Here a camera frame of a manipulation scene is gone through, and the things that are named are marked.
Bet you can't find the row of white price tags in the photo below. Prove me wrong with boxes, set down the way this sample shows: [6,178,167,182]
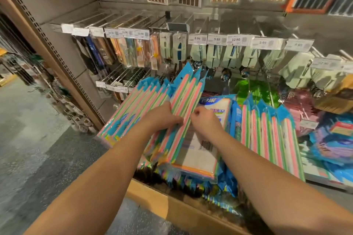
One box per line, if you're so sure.
[60,22,353,73]

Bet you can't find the brown cardboard box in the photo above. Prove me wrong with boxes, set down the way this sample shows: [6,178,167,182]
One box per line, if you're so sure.
[124,177,249,235]

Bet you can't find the person's left hand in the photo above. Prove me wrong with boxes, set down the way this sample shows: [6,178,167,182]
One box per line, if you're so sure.
[140,101,184,134]

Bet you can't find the teal multicolour cloth packets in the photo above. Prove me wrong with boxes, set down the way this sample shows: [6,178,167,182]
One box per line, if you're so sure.
[142,62,207,167]

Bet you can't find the person's right hand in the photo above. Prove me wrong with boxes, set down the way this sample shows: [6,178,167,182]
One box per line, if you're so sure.
[190,105,228,144]

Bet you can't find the row of hanging dark utensils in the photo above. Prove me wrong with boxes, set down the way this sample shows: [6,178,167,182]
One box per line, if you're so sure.
[0,12,97,134]

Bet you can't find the grey chopstick display rack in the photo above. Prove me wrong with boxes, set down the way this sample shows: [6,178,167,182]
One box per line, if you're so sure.
[0,0,353,189]

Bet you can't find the background shelf with yellow ledges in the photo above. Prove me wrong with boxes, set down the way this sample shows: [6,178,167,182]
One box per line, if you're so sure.
[0,47,17,87]

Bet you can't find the colourful sponge packets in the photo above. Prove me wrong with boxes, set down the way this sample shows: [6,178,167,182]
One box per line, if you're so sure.
[96,75,307,216]

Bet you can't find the person's right forearm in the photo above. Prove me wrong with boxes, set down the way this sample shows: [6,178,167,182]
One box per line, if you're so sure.
[212,133,353,235]

